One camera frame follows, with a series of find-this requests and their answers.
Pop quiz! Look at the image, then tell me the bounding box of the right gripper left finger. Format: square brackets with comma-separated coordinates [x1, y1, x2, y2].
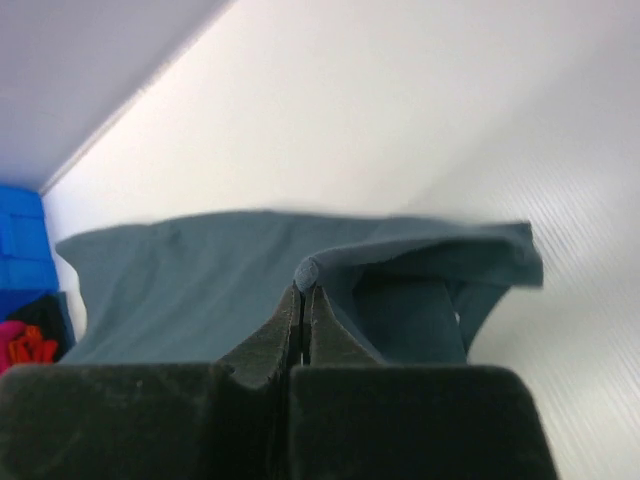
[1, 287, 303, 479]

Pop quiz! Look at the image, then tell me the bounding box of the grey blue t shirt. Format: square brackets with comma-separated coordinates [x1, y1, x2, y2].
[57, 211, 544, 364]

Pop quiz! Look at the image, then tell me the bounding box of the folded magenta t shirt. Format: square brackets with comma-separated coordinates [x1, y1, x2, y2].
[0, 320, 26, 374]

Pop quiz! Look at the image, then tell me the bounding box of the blue plastic divided bin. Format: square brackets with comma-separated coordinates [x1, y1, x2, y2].
[1, 185, 59, 319]

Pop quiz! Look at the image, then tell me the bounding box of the folded orange t shirt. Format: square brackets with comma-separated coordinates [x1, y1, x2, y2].
[8, 326, 58, 365]

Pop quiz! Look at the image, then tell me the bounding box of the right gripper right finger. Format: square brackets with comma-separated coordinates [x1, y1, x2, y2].
[288, 288, 557, 479]

